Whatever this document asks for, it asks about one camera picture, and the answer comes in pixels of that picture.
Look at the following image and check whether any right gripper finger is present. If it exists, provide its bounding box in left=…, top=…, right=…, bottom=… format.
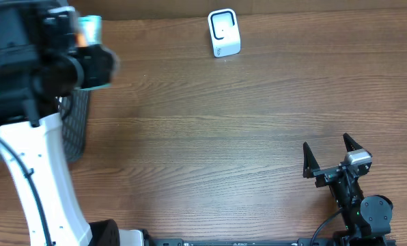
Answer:
left=343, top=133, right=363, bottom=152
left=303, top=142, right=320, bottom=178

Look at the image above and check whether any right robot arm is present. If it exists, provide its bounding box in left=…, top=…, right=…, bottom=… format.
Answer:
left=303, top=133, right=396, bottom=246

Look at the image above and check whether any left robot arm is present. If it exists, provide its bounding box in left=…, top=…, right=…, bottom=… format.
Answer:
left=0, top=1, right=145, bottom=245

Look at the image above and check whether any white barcode scanner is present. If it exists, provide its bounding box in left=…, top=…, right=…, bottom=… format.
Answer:
left=208, top=8, right=241, bottom=57

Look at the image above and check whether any grey plastic mesh basket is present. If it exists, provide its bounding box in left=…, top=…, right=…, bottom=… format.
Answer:
left=0, top=88, right=91, bottom=163

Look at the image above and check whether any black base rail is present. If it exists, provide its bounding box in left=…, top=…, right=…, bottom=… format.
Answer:
left=143, top=238, right=397, bottom=246

